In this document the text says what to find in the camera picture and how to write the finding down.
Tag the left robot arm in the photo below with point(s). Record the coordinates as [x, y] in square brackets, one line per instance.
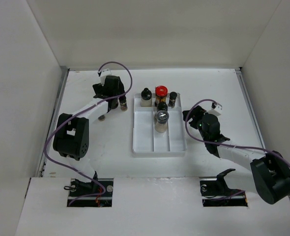
[71, 137]

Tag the black knob cap bottle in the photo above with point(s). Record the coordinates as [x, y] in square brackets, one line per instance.
[162, 106]

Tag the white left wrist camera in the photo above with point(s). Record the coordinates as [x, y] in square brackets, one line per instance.
[103, 74]

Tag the white plastic organizer tray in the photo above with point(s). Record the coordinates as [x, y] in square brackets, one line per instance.
[147, 142]

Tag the small black lid spice bottle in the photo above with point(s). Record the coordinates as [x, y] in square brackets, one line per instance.
[123, 103]

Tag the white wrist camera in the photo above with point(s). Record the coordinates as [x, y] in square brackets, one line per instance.
[216, 109]
[103, 74]

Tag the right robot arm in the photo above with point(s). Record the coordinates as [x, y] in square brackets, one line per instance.
[270, 171]

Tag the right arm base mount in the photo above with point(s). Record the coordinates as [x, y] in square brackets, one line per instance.
[216, 193]

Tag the clear lid pepper grinder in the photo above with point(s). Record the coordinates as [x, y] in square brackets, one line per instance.
[162, 118]

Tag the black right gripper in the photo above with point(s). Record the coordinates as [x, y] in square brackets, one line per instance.
[198, 112]

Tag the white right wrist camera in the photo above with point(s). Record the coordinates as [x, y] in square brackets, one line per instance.
[216, 109]

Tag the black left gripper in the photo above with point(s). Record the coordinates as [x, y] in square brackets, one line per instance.
[98, 88]

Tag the white powder black cap bottle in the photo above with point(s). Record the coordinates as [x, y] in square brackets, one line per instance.
[146, 98]

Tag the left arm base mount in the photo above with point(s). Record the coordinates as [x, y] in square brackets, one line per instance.
[89, 194]

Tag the red lid chili sauce jar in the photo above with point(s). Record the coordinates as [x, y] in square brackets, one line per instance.
[113, 103]

